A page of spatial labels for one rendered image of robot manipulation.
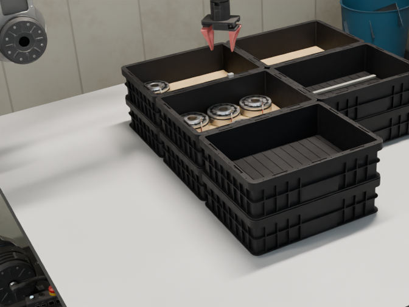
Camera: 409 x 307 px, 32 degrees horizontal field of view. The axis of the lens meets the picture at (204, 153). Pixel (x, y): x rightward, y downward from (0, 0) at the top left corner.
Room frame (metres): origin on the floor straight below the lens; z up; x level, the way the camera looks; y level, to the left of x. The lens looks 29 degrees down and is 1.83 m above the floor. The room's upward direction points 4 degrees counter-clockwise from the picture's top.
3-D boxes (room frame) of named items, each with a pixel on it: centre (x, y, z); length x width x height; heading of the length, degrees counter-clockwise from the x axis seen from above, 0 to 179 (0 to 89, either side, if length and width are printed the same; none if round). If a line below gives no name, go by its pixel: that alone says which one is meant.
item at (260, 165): (1.67, -0.23, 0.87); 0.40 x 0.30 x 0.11; 114
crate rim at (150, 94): (2.22, 0.02, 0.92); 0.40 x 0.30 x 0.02; 114
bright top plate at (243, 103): (2.06, -0.17, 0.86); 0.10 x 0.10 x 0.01
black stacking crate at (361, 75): (2.11, -0.47, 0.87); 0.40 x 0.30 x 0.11; 114
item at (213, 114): (2.01, -0.07, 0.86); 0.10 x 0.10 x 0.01
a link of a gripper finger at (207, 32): (2.02, -0.06, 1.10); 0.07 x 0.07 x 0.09; 69
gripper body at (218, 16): (2.02, -0.08, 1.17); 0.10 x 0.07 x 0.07; 69
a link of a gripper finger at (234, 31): (2.01, -0.09, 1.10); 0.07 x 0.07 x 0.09; 69
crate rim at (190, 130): (1.94, -0.10, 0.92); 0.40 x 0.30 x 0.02; 114
